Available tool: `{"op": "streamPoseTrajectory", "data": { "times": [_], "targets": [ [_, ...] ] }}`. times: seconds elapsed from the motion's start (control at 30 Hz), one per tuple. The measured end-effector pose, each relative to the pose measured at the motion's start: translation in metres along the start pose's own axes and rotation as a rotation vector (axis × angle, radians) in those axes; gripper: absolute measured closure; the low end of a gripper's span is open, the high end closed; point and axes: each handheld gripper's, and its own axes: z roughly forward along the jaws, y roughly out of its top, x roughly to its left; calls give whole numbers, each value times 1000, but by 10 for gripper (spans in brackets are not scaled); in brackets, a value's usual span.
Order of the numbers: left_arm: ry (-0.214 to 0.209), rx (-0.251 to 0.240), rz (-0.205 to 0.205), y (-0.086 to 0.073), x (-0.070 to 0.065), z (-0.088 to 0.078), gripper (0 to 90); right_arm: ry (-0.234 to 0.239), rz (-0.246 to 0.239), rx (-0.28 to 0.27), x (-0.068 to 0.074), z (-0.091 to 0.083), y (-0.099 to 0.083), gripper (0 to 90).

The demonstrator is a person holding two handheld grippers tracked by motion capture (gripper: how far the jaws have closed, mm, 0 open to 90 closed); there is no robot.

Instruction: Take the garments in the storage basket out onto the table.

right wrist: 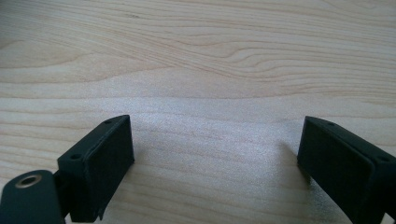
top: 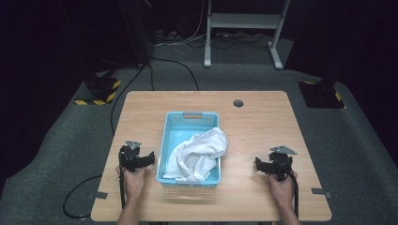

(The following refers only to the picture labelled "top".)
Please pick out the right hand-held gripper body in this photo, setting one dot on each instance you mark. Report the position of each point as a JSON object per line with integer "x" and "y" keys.
{"x": 279, "y": 162}

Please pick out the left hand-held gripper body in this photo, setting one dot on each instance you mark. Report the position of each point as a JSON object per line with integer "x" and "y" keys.
{"x": 129, "y": 156}

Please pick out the light blue plastic basket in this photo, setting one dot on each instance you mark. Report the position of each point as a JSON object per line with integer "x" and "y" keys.
{"x": 189, "y": 149}

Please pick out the white cloth garment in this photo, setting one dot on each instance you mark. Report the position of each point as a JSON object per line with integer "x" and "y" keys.
{"x": 197, "y": 155}

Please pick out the person's right hand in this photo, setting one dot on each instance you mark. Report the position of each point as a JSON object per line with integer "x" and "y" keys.
{"x": 282, "y": 189}

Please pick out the person's left hand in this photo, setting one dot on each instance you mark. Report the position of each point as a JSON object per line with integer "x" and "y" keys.
{"x": 134, "y": 182}

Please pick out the wooden table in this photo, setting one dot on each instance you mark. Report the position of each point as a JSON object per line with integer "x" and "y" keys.
{"x": 256, "y": 150}

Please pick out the grey tape piece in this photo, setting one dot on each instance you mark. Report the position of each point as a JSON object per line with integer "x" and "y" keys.
{"x": 100, "y": 195}
{"x": 321, "y": 192}

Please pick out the black base with hazard stripes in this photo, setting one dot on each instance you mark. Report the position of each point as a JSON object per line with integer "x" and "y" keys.
{"x": 99, "y": 90}
{"x": 322, "y": 93}

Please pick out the white metal stand frame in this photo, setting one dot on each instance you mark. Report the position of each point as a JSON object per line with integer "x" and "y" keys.
{"x": 247, "y": 31}

